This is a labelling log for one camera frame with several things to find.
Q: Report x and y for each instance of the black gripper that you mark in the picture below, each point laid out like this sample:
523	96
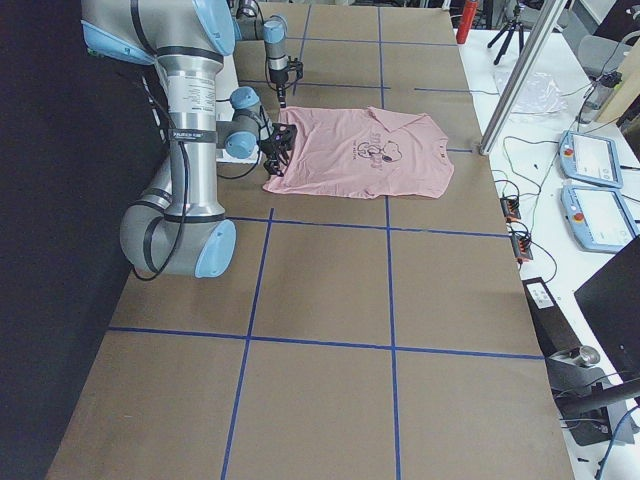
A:
278	78
273	148

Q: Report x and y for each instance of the pink printed t-shirt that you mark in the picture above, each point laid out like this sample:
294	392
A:
363	154

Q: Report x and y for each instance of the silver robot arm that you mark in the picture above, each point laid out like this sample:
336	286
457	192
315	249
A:
250	24
178	226

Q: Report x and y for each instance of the red bottle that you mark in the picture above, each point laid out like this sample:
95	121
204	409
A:
466	21

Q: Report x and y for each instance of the left black usb hub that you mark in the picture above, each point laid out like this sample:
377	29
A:
510	208

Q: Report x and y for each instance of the black usb hub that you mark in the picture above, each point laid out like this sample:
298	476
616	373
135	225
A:
521	245
510	208

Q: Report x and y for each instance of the crumpled plastic bag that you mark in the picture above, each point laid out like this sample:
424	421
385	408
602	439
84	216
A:
539	95

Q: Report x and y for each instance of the right black usb hub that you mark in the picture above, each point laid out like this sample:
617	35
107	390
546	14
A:
521	245

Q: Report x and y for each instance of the upper teach pendant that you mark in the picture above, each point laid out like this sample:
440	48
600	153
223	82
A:
590	159

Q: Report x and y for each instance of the teach pendant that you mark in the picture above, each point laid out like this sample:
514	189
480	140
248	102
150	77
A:
598	218
590	159

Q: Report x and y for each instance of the black flat box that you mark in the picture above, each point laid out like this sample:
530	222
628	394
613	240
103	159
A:
553	331

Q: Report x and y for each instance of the lower teach pendant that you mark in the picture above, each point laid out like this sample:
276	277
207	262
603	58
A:
598	218

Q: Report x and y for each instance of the black computer monitor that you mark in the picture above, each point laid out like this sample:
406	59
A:
609	302

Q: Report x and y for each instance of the black camera tripod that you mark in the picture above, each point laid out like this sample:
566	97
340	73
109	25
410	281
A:
512	27

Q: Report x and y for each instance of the aluminium frame post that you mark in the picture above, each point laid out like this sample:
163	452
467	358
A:
535	43

